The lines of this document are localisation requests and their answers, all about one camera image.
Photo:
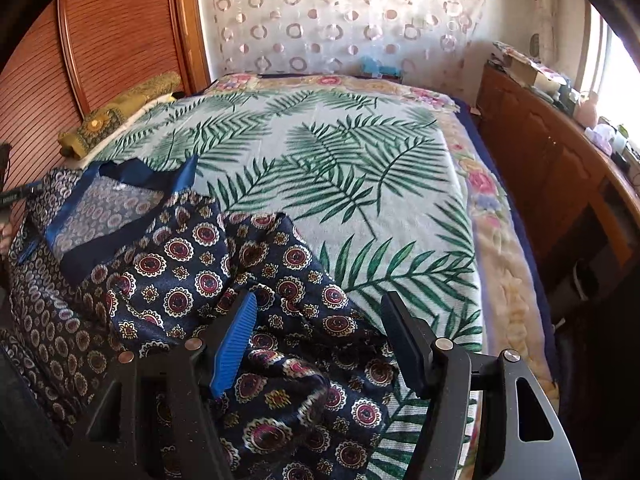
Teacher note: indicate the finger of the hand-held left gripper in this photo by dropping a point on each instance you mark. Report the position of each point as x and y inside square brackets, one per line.
[17, 193]

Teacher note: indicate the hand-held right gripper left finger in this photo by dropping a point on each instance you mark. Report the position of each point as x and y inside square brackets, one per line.
[232, 345]

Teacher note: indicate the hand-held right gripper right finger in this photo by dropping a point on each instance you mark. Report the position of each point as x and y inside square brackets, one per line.
[405, 345]

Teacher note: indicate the navy medallion print shirt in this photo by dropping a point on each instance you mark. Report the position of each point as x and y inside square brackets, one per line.
[280, 280]

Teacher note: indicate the olive patterned pillow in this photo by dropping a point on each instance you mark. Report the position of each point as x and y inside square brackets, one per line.
[120, 105]

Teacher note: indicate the floral fleece blanket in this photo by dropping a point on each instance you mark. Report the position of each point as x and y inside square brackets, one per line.
[492, 220]

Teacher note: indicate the wooden slatted wardrobe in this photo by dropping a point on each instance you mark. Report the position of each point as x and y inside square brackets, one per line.
[115, 35]

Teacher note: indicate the black waste bin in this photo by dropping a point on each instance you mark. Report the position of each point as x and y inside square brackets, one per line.
[586, 280]

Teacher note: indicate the green leaf print blanket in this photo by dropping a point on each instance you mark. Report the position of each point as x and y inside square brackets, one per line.
[325, 160]

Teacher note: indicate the wooden side cabinet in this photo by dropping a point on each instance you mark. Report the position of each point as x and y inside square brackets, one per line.
[545, 160]

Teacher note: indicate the navy bed sheet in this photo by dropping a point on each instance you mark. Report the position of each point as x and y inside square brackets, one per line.
[471, 116]

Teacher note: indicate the blue tissue box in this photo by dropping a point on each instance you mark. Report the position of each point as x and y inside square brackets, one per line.
[375, 67]

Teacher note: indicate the white tissue bag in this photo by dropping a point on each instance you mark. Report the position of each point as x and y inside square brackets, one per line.
[600, 140]

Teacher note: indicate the small black box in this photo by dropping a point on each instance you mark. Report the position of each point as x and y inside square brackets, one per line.
[627, 160]

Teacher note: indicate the cardboard box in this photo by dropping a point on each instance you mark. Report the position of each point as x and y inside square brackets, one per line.
[535, 77]

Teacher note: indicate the pink bottle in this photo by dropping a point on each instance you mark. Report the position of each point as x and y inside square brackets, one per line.
[589, 110]

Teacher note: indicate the small green-capped bottle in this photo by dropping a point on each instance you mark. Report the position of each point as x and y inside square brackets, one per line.
[620, 136]

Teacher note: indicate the pile of papers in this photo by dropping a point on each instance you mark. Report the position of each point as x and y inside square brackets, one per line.
[510, 52]

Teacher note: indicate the sheer circle pattern curtain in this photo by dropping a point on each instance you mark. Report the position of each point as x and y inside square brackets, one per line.
[325, 20]

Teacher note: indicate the window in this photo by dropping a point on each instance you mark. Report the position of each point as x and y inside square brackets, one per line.
[620, 75]

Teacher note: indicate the dark round wall ornament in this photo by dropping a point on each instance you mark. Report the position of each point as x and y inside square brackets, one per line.
[535, 44]

